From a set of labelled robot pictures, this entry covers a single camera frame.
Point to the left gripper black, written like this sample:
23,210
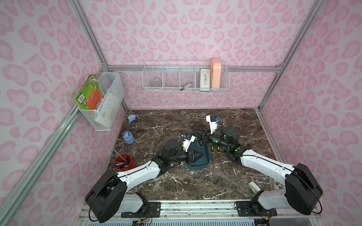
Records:
189,152

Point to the red pen cup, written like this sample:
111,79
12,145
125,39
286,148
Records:
123,162

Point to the white wire wall basket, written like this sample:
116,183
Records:
171,75

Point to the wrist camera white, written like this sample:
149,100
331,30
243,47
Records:
187,140
213,123

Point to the pink box in basket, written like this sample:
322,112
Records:
216,69

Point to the teal plastic storage box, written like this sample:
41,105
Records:
195,146

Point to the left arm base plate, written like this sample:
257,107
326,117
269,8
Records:
147,209

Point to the white mesh side basket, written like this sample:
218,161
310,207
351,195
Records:
109,82

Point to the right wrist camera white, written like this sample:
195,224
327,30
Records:
213,123

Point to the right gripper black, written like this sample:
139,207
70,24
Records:
206,137

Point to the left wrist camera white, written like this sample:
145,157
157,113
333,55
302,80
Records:
187,140

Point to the white card in basket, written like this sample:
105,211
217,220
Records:
205,79

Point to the white paper in mesh basket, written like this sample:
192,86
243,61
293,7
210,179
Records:
108,110

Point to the blue desk lamp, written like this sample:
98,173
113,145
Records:
127,135

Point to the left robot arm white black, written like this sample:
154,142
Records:
109,196

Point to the white stapler on table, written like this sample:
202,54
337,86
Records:
254,187

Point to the green red booklet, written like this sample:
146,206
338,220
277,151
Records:
90,95

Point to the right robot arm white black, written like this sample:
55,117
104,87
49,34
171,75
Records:
300,191

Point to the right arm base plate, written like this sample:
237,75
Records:
253,209

